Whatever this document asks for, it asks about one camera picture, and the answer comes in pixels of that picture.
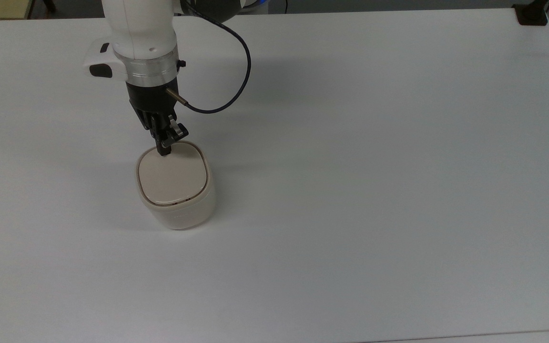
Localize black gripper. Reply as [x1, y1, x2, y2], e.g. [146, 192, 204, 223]
[126, 79, 190, 157]

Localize beige trash bin lid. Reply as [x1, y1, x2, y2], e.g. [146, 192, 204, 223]
[139, 142, 208, 207]

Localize cream plastic trash bin body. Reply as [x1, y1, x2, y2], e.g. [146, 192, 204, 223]
[135, 141, 216, 231]

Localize black table clamp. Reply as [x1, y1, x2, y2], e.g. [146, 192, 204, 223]
[513, 0, 549, 26]

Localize dark blue gripper cable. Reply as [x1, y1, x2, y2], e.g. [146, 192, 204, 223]
[166, 0, 252, 115]

